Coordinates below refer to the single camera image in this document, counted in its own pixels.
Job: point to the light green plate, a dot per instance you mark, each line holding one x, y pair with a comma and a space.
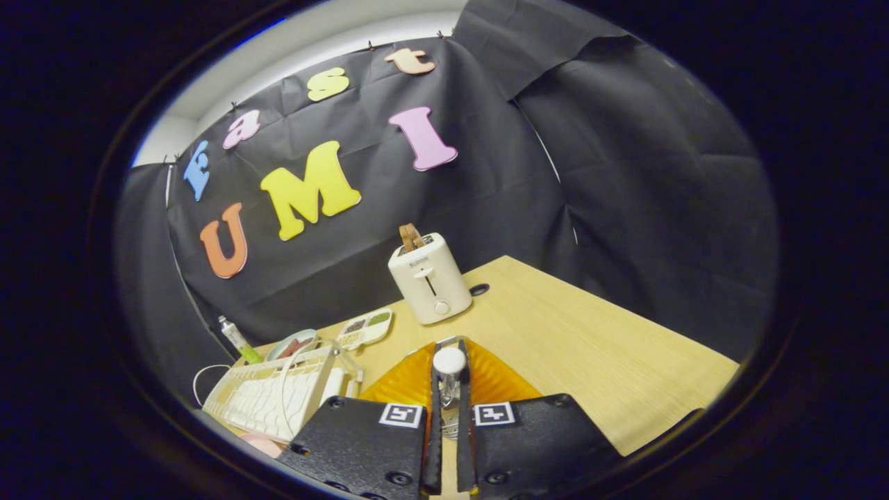
310, 333

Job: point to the pink plate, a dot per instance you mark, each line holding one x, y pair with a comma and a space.
264, 444

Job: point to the white divided snack tray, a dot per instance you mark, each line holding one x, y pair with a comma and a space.
364, 330

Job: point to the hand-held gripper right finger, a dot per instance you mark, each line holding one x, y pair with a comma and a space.
467, 444

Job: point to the clear bottle with green liquid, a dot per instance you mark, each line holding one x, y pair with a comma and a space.
236, 340

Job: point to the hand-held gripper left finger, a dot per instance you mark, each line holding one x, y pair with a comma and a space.
434, 444

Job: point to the brown meat piece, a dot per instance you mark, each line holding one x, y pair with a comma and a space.
301, 344
286, 351

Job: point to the white toaster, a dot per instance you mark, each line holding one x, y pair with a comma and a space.
430, 285

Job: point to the brown bread slice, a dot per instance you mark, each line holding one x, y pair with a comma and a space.
410, 237

